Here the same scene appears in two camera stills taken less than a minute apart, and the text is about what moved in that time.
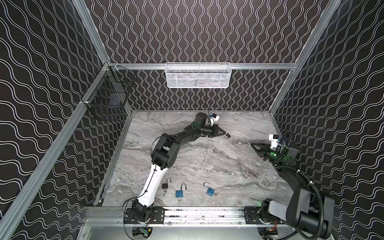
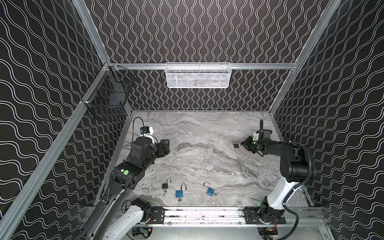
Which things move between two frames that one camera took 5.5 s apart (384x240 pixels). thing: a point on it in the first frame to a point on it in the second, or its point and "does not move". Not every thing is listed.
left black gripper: (214, 130) to (163, 147)
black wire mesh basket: (108, 96) does not move
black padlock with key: (165, 186) does not move
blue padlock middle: (179, 193) does not move
